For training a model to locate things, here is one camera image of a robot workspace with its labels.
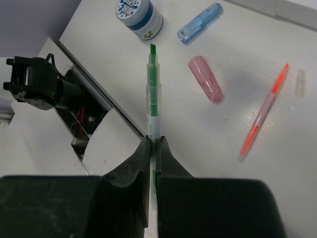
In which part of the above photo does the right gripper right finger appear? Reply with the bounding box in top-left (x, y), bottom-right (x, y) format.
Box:
top-left (155, 136), bottom-right (196, 211)

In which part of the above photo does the left blue ink jar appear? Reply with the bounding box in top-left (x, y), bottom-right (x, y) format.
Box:
top-left (115, 0), bottom-right (163, 41)

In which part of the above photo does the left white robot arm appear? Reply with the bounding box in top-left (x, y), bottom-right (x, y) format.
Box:
top-left (3, 53), bottom-right (85, 111)

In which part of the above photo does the pink highlighter cap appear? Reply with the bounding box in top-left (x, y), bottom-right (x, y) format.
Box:
top-left (188, 56), bottom-right (224, 104)

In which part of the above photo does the blue highlighter marker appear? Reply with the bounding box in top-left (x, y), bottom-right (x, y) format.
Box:
top-left (177, 3), bottom-right (223, 45)

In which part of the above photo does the orange highlighter pen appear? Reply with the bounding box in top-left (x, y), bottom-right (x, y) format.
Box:
top-left (238, 63), bottom-right (289, 163)

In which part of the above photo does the clear pen cap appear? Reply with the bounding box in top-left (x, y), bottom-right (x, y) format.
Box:
top-left (295, 69), bottom-right (306, 97)

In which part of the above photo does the green highlighter pen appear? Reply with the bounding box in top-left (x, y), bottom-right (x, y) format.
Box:
top-left (145, 43), bottom-right (163, 216)

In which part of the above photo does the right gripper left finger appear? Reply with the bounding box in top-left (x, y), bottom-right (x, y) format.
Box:
top-left (104, 136), bottom-right (151, 227)

